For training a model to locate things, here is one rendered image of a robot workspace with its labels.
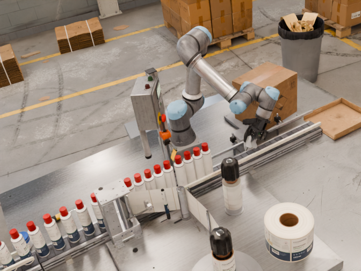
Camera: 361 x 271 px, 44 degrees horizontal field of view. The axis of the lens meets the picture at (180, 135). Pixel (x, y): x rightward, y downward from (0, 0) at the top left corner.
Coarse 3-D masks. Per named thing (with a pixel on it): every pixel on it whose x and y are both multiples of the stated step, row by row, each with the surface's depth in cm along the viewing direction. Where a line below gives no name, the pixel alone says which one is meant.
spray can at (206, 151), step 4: (204, 144) 222; (204, 148) 222; (208, 148) 225; (200, 152) 225; (204, 152) 223; (208, 152) 223; (204, 156) 224; (208, 156) 224; (204, 160) 225; (208, 160) 225; (204, 164) 227; (208, 164) 227; (204, 168) 229; (208, 168) 228; (212, 168) 230; (208, 172) 230; (212, 172) 231
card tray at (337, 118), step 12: (324, 108) 273; (336, 108) 273; (348, 108) 272; (360, 108) 264; (312, 120) 267; (324, 120) 265; (336, 120) 263; (348, 120) 262; (360, 120) 260; (324, 132) 256; (336, 132) 254; (348, 132) 252
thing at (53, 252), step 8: (296, 128) 256; (304, 128) 255; (320, 128) 253; (280, 136) 252; (288, 136) 251; (264, 144) 248; (248, 152) 244; (264, 152) 242; (248, 160) 239; (216, 168) 237; (216, 176) 232; (200, 184) 229; (136, 216) 217; (96, 224) 217; (80, 232) 214; (96, 232) 212; (104, 232) 212; (64, 240) 211; (80, 240) 210; (64, 248) 207; (48, 256) 205
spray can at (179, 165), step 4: (176, 156) 217; (180, 156) 217; (176, 160) 217; (180, 160) 217; (176, 164) 218; (180, 164) 218; (176, 168) 219; (180, 168) 218; (184, 168) 220; (176, 172) 221; (180, 172) 220; (184, 172) 221; (176, 176) 223; (180, 176) 221; (184, 176) 222; (180, 180) 223; (184, 180) 223; (180, 184) 225; (184, 184) 225
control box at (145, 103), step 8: (136, 80) 204; (144, 80) 203; (136, 88) 198; (144, 88) 197; (152, 88) 196; (136, 96) 193; (144, 96) 193; (152, 96) 193; (136, 104) 196; (144, 104) 195; (152, 104) 195; (136, 112) 198; (144, 112) 198; (152, 112) 197; (160, 112) 205; (136, 120) 201; (144, 120) 200; (152, 120) 200; (144, 128) 203; (152, 128) 202
